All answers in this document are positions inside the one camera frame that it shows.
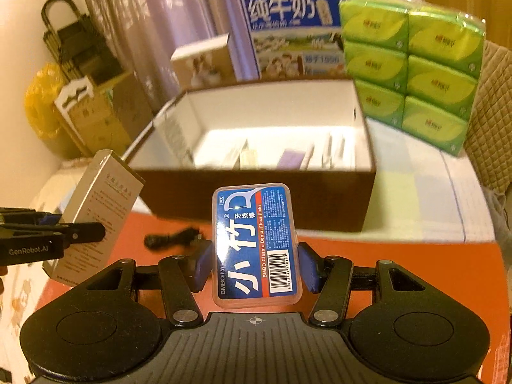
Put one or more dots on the pack of green tissue packets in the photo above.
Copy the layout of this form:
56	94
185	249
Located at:
400	68

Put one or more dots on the small purple box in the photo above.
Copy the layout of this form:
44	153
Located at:
292	159

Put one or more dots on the brown cardboard box white inside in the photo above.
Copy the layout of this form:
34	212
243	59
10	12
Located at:
280	192

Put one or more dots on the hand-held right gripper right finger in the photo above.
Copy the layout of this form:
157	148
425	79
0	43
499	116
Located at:
308	268

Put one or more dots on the blue milk carton box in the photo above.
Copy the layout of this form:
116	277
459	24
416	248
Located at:
292	28

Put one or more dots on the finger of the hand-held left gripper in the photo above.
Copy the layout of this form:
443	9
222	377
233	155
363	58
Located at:
86	232
50	219

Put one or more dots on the yellow plastic bag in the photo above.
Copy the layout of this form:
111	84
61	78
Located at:
38	100

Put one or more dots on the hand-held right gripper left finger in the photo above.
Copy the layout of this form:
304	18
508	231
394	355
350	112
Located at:
202	266

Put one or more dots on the yellowish cardboard box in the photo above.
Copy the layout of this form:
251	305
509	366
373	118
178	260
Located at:
100	128

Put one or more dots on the purple curtain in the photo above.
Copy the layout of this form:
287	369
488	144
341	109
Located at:
160	8

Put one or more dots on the beige quilted chair cover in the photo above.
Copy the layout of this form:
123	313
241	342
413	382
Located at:
492	120

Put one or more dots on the white long box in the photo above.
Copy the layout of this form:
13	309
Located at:
248	156

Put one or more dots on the blue dental floss box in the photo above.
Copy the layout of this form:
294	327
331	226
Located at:
256	240

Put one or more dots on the tan humidifier box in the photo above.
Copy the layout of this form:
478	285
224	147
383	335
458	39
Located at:
204	64

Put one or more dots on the tall white and tan box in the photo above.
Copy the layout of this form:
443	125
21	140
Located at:
108	192

